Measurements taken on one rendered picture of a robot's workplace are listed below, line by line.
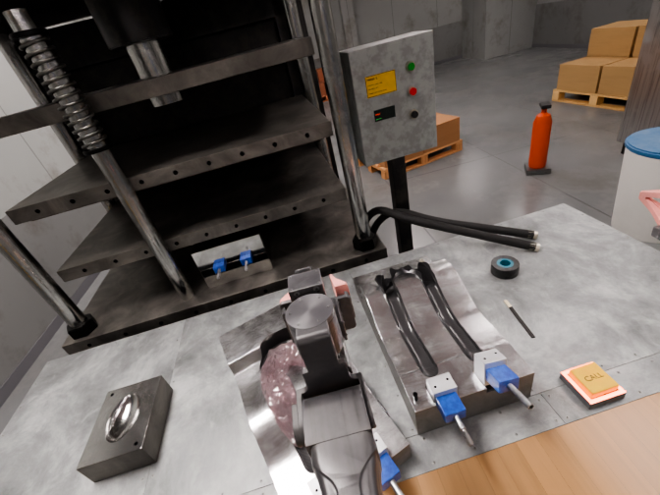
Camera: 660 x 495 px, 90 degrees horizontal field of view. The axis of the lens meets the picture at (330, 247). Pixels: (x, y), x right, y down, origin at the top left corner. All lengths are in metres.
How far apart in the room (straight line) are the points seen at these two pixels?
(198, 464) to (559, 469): 0.75
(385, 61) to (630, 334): 1.05
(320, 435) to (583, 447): 0.61
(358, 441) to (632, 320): 0.88
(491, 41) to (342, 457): 10.38
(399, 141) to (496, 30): 9.28
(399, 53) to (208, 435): 1.27
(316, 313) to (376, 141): 1.03
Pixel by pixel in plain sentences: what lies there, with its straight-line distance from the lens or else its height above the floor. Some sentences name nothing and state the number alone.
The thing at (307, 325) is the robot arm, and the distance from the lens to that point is 0.37.
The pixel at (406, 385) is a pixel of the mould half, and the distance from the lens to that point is 0.79.
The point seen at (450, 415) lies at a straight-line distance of 0.75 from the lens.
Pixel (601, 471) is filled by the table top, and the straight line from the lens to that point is 0.87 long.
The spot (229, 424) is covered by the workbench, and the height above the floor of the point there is 0.80.
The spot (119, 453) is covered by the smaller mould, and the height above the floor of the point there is 0.87.
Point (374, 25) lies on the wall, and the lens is 10.59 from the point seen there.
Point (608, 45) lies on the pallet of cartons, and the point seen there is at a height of 0.59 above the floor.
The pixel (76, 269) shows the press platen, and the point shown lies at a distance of 1.53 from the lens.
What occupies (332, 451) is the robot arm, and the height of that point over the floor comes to 1.23.
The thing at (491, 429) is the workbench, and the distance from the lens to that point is 0.86.
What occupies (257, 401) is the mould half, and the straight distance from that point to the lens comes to 0.85.
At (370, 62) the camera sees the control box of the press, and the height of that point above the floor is 1.42.
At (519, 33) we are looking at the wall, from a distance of 10.90.
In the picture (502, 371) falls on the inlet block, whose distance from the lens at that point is 0.77.
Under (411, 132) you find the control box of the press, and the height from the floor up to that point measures 1.16.
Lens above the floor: 1.55
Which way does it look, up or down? 33 degrees down
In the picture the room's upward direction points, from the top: 15 degrees counter-clockwise
